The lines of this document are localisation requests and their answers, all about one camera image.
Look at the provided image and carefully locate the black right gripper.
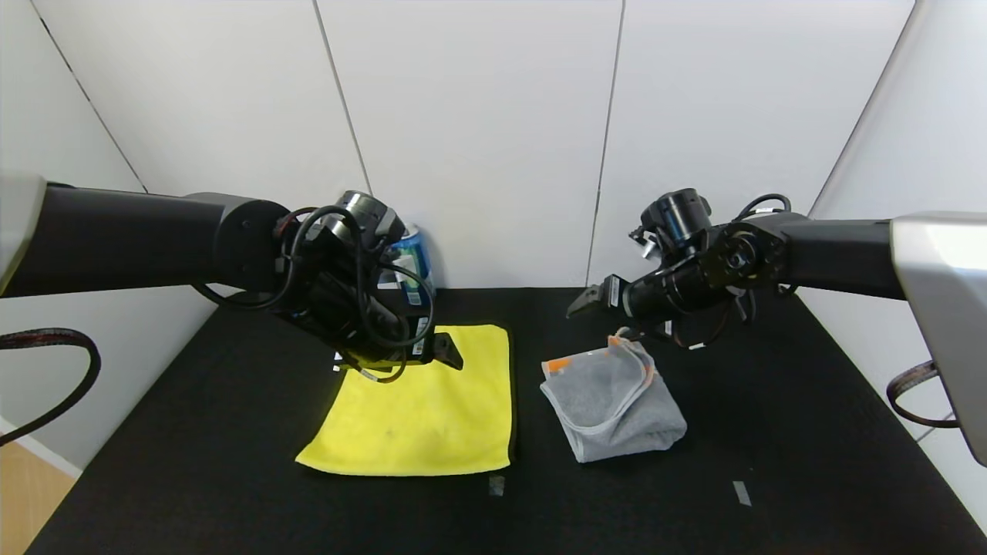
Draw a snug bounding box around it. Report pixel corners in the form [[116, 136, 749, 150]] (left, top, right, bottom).
[[565, 266, 682, 325]]

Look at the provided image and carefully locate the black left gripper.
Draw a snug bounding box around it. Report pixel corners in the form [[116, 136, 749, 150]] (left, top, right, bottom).
[[362, 294, 464, 371]]

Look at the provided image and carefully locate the grey towel with orange marks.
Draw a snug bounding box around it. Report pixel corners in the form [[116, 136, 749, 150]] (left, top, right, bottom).
[[540, 328, 688, 464]]

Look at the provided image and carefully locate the yellow towel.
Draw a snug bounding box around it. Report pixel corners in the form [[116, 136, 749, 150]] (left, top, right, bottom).
[[295, 324, 514, 476]]

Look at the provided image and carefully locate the blue and green drink can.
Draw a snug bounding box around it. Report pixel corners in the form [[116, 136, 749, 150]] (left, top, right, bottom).
[[382, 224, 436, 309]]

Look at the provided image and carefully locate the thin black left wrist cable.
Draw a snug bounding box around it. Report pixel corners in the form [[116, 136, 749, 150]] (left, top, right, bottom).
[[191, 204, 436, 384]]

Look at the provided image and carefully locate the thick braided right arm cable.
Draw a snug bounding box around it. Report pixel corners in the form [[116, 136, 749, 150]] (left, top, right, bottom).
[[887, 361, 961, 429]]

